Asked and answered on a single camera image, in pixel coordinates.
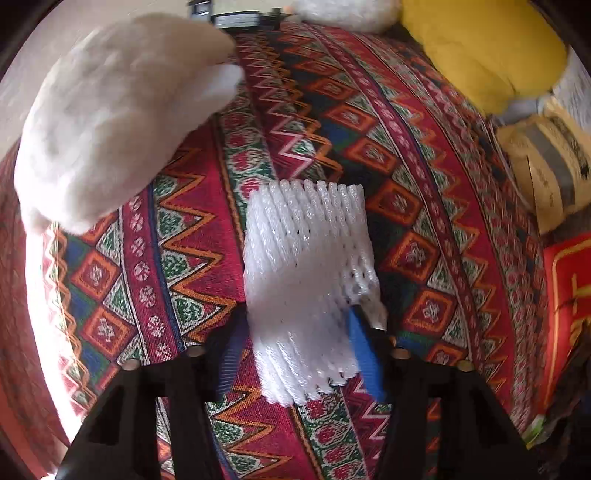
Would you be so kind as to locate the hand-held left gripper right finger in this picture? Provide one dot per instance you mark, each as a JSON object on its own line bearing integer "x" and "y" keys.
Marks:
{"x": 367, "y": 364}

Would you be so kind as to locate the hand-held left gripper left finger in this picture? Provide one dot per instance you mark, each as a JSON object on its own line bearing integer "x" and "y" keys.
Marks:
{"x": 232, "y": 364}

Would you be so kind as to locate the white foam fruit net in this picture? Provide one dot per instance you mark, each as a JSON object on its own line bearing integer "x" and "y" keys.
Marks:
{"x": 304, "y": 277}

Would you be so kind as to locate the white plush toy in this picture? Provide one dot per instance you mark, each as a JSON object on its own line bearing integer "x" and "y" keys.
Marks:
{"x": 115, "y": 124}

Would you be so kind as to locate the patterned red blanket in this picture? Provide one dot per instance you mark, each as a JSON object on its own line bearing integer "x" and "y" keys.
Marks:
{"x": 415, "y": 207}

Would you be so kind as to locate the red banner with gold print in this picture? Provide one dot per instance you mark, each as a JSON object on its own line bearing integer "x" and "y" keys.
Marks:
{"x": 565, "y": 314}

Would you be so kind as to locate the dark cloth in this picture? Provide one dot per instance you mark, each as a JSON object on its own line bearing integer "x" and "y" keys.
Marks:
{"x": 568, "y": 406}

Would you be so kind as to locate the kraft paper pouch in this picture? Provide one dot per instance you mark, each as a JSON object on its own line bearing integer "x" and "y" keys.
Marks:
{"x": 545, "y": 170}

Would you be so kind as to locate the yellow pillow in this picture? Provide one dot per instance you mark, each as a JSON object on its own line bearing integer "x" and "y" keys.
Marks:
{"x": 480, "y": 50}

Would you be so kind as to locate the white lace cloth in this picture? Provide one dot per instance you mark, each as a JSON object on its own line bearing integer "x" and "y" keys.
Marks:
{"x": 575, "y": 87}

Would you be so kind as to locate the black selfie stick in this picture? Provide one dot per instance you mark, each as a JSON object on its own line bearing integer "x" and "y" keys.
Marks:
{"x": 235, "y": 16}

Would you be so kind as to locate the white fluffy foam ball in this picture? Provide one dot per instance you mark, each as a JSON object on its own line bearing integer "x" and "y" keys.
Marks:
{"x": 346, "y": 14}

